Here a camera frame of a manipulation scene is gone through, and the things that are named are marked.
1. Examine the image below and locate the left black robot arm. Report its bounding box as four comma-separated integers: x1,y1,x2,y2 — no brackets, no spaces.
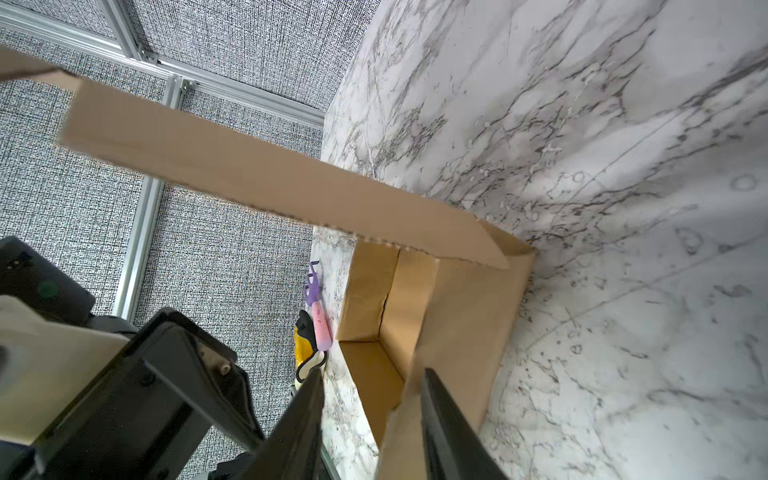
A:
1,236,265,479

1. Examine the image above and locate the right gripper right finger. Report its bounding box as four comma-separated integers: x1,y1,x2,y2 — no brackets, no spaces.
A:
421,368,506,480

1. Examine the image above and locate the yellow work glove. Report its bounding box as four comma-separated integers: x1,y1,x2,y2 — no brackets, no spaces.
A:
293,310,327,390

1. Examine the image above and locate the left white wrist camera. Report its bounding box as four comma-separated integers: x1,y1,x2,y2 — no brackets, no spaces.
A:
1,296,128,446

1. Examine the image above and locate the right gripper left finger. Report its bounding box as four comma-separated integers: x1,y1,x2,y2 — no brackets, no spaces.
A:
207,370,325,479

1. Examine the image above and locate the brown cardboard box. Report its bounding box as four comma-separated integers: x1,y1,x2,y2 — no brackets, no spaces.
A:
1,48,534,479

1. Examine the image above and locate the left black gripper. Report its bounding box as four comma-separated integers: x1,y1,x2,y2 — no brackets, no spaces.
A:
1,309,264,479

